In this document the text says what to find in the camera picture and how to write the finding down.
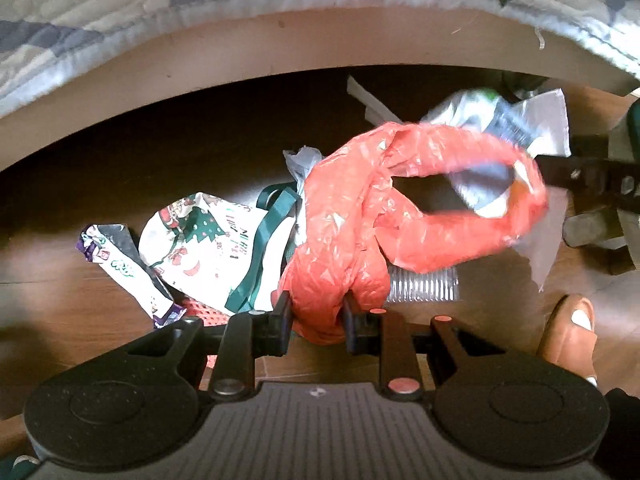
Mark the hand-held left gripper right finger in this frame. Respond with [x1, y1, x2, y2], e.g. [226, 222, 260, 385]
[342, 296, 502, 403]

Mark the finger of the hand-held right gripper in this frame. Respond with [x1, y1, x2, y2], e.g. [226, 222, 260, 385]
[536, 155, 640, 211]

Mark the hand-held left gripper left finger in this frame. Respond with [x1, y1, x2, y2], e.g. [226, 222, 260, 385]
[126, 291, 293, 397]

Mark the clear ribbed plastic tray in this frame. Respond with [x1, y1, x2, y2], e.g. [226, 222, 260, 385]
[385, 266, 460, 304]

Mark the red plastic bag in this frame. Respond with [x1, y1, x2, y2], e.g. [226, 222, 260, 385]
[277, 121, 550, 346]

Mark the silver foil wrapper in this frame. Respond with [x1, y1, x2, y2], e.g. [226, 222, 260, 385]
[419, 87, 572, 221]

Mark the white printed tote bag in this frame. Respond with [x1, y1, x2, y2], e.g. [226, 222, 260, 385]
[137, 182, 303, 317]

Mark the red foam net sleeve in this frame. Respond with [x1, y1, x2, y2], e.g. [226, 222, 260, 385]
[180, 297, 236, 371]

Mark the translucent plastic scrap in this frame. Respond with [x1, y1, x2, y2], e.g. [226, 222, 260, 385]
[515, 192, 568, 292]

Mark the grey plastic bag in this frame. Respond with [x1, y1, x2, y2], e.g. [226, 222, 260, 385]
[282, 146, 326, 196]

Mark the orange slipper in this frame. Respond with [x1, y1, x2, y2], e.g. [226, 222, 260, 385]
[537, 293, 601, 388]

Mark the purple and white snack wrapper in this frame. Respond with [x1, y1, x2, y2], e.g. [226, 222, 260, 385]
[75, 223, 188, 330]

